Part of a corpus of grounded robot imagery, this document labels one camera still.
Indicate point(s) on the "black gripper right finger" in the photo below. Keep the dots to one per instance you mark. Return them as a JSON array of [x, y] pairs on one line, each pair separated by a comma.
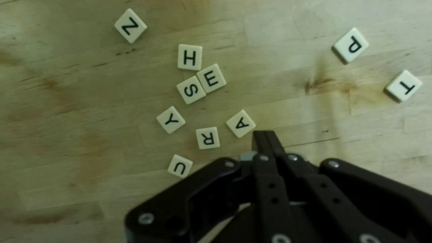
[[341, 211]]

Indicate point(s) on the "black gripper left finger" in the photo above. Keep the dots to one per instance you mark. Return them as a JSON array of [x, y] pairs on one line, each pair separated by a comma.
[[270, 203]]

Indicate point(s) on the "cream tile letter R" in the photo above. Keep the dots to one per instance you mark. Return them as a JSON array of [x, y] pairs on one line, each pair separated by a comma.
[[208, 138]]

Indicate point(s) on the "cream tile letter T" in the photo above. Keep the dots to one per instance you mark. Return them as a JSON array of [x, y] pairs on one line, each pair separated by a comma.
[[403, 85]]

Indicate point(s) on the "cream tile letter P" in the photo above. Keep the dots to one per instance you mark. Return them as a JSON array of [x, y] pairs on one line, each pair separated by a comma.
[[351, 45]]

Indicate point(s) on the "cream tile letter A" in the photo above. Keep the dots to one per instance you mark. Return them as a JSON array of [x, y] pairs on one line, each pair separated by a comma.
[[240, 123]]

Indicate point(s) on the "cream tile letter U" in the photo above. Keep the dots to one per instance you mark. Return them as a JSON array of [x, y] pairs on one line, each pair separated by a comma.
[[179, 165]]

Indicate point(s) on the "cream tile letter Y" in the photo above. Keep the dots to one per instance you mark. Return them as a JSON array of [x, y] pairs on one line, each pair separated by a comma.
[[170, 119]]

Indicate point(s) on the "cream tile letter S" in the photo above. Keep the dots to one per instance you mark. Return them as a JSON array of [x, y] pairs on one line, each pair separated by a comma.
[[190, 89]]

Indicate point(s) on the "cream tile letter E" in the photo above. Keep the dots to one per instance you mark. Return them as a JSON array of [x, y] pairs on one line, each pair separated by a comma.
[[210, 78]]

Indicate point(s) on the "cream tile letter H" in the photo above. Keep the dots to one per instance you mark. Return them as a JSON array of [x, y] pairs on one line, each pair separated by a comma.
[[189, 57]]

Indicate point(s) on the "cream tile letter N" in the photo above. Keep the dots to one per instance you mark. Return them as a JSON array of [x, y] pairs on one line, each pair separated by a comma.
[[129, 26]]

